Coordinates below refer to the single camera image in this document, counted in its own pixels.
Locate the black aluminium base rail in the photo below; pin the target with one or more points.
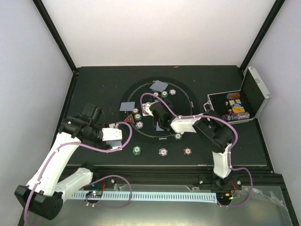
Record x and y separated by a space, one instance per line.
157 176

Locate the aluminium poker case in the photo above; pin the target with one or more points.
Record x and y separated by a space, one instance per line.
254 95

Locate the face up clubs card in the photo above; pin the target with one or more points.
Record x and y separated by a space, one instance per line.
143 112

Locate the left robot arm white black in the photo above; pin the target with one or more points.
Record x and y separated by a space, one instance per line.
44 194

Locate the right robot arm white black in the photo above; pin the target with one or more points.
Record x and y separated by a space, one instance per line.
218 135

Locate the brown chip row in case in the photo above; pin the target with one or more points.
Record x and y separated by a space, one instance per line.
235 95

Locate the brown poker chip stack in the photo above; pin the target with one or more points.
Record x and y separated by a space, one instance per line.
187 151

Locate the round black poker mat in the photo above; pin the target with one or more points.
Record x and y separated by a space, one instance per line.
157 101

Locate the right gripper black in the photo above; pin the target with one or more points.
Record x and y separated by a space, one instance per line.
165 108

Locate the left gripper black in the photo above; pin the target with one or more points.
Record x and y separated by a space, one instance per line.
102 146

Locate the blue card box in case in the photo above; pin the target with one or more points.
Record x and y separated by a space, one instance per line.
235 102

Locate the green poker chip stack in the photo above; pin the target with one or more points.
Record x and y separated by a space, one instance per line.
136 150

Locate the blue card top seat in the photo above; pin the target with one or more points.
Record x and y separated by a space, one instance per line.
159 86

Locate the red triangular marker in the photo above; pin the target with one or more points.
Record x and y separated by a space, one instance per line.
130 119

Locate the orange yellow card box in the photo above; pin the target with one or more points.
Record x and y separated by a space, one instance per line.
238 109

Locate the blue playing card deck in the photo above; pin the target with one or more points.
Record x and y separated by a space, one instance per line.
113 144

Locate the purple chip row in case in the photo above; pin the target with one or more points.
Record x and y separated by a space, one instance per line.
236 116

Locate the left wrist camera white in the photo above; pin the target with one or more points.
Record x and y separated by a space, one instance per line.
111 134

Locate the white perforated strip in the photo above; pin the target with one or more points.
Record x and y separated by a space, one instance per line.
145 196

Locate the green chip mat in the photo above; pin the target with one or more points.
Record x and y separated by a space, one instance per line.
178 136

